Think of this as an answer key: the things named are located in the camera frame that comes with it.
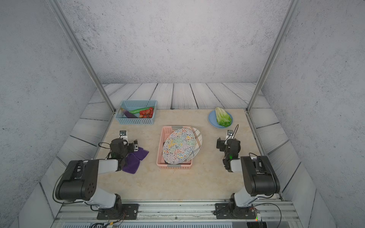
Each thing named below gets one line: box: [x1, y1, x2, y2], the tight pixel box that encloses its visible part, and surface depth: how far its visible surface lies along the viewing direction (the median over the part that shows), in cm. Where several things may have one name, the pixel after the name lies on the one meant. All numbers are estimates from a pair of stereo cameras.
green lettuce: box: [215, 106, 232, 128], surface depth 110 cm
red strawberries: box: [138, 107, 154, 119], surface depth 117 cm
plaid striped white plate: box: [182, 127, 203, 163], surface depth 88 cm
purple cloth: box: [122, 147, 150, 174], surface depth 92 cm
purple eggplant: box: [121, 108, 139, 119], surface depth 117 cm
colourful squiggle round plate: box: [162, 128, 196, 165], surface depth 93 cm
